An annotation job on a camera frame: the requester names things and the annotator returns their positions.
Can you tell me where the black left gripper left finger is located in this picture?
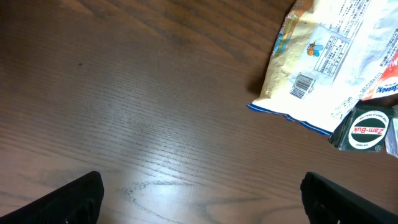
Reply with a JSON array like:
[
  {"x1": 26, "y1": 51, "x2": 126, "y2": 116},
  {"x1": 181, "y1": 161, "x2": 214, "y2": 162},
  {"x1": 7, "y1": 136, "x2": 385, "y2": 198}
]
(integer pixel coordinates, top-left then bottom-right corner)
[{"x1": 1, "y1": 171, "x2": 104, "y2": 224}]

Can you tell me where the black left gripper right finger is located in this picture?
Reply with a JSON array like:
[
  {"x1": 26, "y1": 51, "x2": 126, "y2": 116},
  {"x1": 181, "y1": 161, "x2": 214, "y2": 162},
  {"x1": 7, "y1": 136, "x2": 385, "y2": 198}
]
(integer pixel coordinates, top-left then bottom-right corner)
[{"x1": 300, "y1": 172, "x2": 397, "y2": 224}]

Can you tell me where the green Zam-Buk box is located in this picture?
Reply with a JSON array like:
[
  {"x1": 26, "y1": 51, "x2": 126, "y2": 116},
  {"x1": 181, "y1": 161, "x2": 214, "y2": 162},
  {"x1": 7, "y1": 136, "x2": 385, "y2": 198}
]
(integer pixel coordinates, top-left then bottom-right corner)
[{"x1": 328, "y1": 105, "x2": 396, "y2": 152}]

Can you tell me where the teal Kleenex tissue pack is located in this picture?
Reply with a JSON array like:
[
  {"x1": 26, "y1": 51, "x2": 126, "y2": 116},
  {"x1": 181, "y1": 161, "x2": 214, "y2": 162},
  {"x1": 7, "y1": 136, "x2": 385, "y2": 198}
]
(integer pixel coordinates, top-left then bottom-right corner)
[{"x1": 385, "y1": 105, "x2": 397, "y2": 158}]

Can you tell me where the orange Kleenex tissue pack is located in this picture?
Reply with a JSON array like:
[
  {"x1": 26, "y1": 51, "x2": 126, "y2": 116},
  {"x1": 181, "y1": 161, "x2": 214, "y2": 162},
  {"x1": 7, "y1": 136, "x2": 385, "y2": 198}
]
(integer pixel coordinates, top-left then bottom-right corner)
[{"x1": 361, "y1": 54, "x2": 397, "y2": 101}]

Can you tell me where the white snack bag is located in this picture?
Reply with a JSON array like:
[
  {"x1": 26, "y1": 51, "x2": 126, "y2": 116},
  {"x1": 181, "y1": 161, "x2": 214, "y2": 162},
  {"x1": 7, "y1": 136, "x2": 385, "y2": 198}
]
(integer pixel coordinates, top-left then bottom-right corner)
[{"x1": 249, "y1": 0, "x2": 397, "y2": 135}]

